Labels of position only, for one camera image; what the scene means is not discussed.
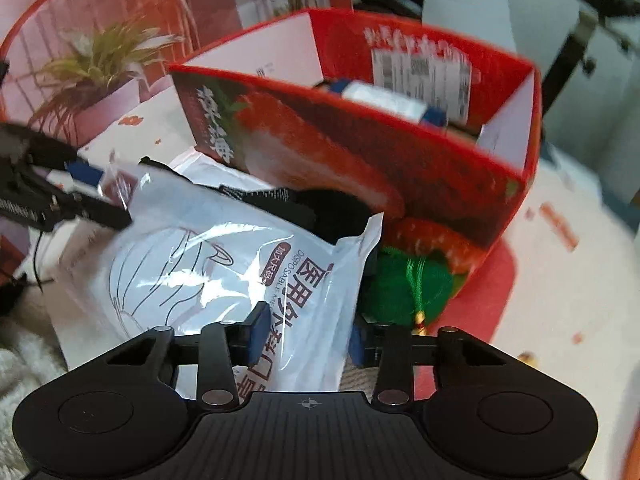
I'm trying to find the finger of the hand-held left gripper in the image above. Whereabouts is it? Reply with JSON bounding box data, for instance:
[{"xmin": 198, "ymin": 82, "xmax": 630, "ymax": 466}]
[
  {"xmin": 40, "ymin": 194, "xmax": 133, "ymax": 232},
  {"xmin": 27, "ymin": 131, "xmax": 106, "ymax": 189}
]

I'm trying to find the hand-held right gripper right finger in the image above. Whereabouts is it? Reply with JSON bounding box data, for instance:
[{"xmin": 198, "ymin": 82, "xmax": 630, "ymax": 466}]
[{"xmin": 351, "ymin": 313, "xmax": 502, "ymax": 407}]

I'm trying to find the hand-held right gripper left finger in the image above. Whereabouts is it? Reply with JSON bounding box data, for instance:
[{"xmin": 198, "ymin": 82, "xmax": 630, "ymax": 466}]
[{"xmin": 105, "ymin": 302, "xmax": 273, "ymax": 408}]

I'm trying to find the white face mask packet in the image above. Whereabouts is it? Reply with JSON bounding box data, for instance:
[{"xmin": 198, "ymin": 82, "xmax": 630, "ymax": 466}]
[{"xmin": 50, "ymin": 147, "xmax": 386, "ymax": 393}]

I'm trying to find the black eye mask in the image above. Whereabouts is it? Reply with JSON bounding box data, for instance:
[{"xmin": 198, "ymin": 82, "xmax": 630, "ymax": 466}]
[{"xmin": 139, "ymin": 156, "xmax": 386, "ymax": 247}]

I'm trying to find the red strawberry print box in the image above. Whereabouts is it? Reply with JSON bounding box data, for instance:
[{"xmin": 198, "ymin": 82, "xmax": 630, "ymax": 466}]
[{"xmin": 167, "ymin": 7, "xmax": 543, "ymax": 291}]

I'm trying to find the green tasselled sachet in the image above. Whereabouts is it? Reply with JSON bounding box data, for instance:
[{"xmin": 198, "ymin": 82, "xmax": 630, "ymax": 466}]
[{"xmin": 359, "ymin": 245, "xmax": 468, "ymax": 337}]

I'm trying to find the printed plant curtain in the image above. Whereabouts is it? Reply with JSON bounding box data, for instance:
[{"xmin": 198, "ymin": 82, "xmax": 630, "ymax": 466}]
[{"xmin": 0, "ymin": 0, "xmax": 361, "ymax": 147}]

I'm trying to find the white fluffy blanket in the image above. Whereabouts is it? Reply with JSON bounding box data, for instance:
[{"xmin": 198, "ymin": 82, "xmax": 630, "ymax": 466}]
[{"xmin": 0, "ymin": 280, "xmax": 71, "ymax": 411}]

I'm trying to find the printed bed sheet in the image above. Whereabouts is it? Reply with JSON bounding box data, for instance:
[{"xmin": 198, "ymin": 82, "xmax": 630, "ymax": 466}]
[{"xmin": 0, "ymin": 95, "xmax": 636, "ymax": 480}]

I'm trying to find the white and blue packet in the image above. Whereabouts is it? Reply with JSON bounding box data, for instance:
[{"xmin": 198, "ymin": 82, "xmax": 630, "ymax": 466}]
[{"xmin": 320, "ymin": 77, "xmax": 448, "ymax": 128}]

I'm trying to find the exercise bike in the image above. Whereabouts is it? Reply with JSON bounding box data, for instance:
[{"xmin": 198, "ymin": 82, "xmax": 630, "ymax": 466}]
[{"xmin": 350, "ymin": 0, "xmax": 640, "ymax": 106}]

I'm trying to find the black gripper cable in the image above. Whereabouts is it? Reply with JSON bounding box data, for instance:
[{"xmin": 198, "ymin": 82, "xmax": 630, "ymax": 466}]
[{"xmin": 0, "ymin": 227, "xmax": 56, "ymax": 291}]

